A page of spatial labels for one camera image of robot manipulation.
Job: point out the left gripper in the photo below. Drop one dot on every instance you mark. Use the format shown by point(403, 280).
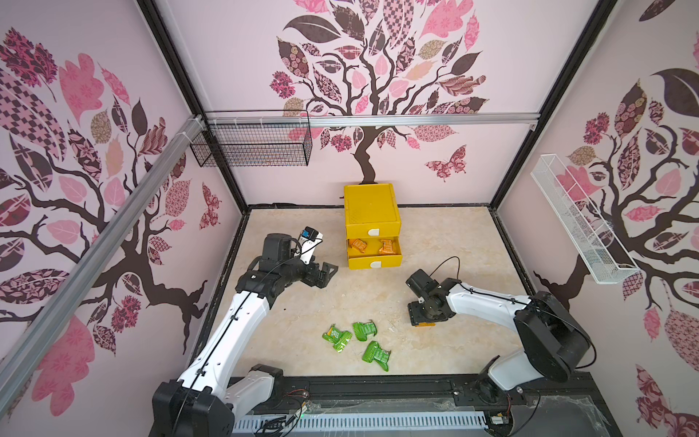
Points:
point(321, 278)

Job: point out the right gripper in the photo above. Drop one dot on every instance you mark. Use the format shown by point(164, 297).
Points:
point(426, 309)

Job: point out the yellow drawer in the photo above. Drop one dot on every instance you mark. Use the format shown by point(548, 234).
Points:
point(372, 259)
point(386, 229)

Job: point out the green cookie packet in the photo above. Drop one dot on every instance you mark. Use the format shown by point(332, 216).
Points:
point(364, 330)
point(376, 354)
point(338, 338)

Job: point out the green cookie packet front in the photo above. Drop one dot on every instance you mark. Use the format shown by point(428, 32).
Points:
point(376, 354)

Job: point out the yellow top drawer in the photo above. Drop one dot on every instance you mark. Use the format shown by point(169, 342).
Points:
point(386, 229)

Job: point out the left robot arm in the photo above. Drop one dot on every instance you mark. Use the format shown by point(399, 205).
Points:
point(203, 401)

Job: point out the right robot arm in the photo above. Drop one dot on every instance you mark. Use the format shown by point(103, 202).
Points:
point(553, 343)

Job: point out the yellow three-drawer cabinet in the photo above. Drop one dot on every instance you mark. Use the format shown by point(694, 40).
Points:
point(370, 203)

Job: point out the white slotted cable duct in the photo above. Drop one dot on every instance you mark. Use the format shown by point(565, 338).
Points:
point(360, 424)

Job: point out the black wire basket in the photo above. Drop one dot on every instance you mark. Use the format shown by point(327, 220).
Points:
point(254, 138)

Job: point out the black base frame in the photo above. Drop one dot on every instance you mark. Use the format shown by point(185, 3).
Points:
point(538, 408)

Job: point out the white wire basket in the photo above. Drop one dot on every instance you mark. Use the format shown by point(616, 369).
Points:
point(592, 235)

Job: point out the aluminium rail back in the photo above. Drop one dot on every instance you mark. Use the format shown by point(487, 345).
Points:
point(371, 119)

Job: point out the aluminium rail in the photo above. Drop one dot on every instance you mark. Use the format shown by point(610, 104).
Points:
point(37, 339)
point(371, 119)

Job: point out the aluminium rail left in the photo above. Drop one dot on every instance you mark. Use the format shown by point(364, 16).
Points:
point(37, 339)

